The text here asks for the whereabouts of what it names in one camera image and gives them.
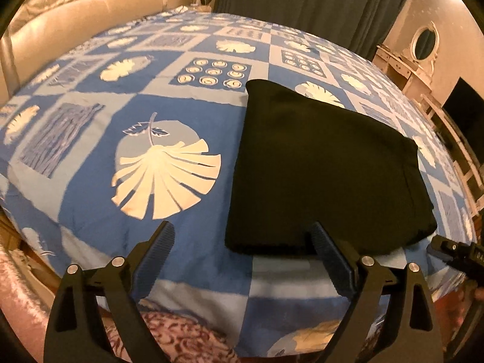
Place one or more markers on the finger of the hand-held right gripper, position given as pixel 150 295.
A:
pixel 444 248

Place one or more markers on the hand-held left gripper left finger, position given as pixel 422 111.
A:
pixel 158 249

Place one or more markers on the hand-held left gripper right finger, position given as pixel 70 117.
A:
pixel 332 259

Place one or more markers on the black pants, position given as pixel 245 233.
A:
pixel 321 166

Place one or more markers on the person's floral patterned clothing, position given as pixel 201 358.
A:
pixel 177 336

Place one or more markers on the black television screen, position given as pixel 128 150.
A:
pixel 465 109

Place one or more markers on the blue patterned bed blanket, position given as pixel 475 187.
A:
pixel 113 113

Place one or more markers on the pink rug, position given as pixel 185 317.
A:
pixel 22 306

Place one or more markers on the white dressing table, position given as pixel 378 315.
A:
pixel 425 45

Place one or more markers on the dark green curtain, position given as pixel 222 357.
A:
pixel 310 7

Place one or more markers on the cream tufted headboard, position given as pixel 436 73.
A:
pixel 75 3

